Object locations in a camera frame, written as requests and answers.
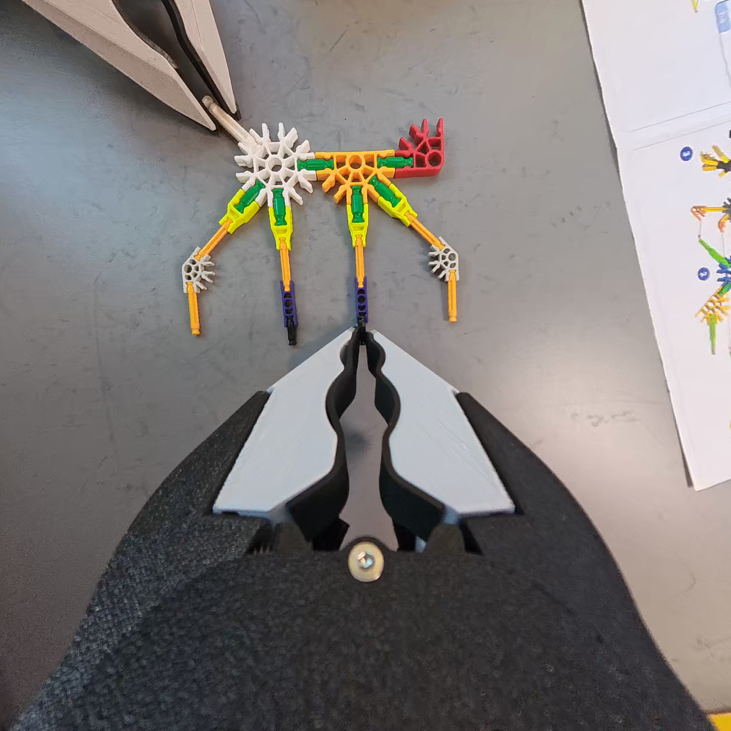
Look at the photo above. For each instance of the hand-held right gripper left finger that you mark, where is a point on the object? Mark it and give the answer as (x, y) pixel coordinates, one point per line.
(274, 451)

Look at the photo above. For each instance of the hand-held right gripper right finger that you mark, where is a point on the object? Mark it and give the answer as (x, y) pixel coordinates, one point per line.
(451, 451)

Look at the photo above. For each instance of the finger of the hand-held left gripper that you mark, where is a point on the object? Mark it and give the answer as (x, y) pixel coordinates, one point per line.
(114, 40)
(203, 40)

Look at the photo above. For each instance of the small purple connector piece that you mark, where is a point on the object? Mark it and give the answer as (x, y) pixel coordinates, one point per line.
(357, 300)
(284, 308)

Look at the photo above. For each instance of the short orange rod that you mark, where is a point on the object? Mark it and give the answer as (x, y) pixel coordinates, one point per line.
(194, 311)
(452, 300)

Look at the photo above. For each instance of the colourful construction toy model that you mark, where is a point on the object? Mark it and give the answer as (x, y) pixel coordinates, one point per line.
(320, 164)

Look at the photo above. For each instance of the small grey connector piece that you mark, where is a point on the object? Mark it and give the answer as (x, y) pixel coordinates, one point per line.
(453, 264)
(187, 274)

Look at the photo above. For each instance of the yellow plastic bin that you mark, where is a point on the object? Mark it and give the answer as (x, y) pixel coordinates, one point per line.
(722, 724)

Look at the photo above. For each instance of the grey desk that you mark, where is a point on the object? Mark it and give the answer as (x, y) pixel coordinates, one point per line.
(514, 342)

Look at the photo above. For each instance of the white folded instruction sheet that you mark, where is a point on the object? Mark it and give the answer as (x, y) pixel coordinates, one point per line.
(639, 85)

